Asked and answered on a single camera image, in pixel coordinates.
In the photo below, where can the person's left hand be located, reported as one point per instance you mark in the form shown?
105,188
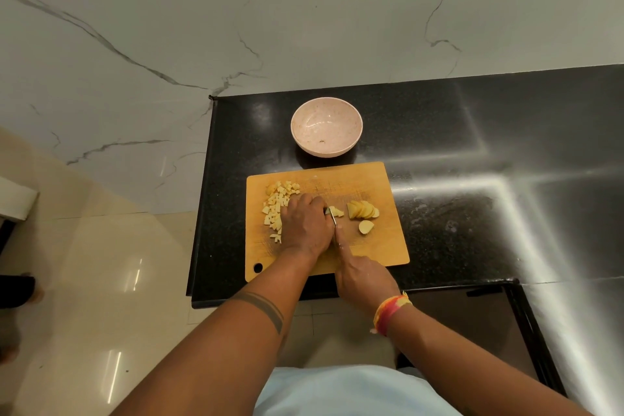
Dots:
304,228

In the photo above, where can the person's right hand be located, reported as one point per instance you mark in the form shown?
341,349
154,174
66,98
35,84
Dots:
365,279

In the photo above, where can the potato slice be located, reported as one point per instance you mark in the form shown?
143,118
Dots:
337,212
375,213

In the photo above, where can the pile of diced potato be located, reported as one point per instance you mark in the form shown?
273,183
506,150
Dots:
273,208

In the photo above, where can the potato end piece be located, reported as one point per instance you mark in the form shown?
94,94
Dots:
366,227

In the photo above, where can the yellow potato half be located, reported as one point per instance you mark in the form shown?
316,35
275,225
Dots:
360,209

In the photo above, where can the pink speckled bowl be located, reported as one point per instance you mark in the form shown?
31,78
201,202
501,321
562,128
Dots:
329,120

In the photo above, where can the person's left forearm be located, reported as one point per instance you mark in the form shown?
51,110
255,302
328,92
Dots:
214,357

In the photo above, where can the person's right forearm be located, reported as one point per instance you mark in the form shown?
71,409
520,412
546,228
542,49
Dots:
478,362

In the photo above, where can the wooden cutting board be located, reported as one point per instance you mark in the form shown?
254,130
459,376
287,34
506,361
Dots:
385,245

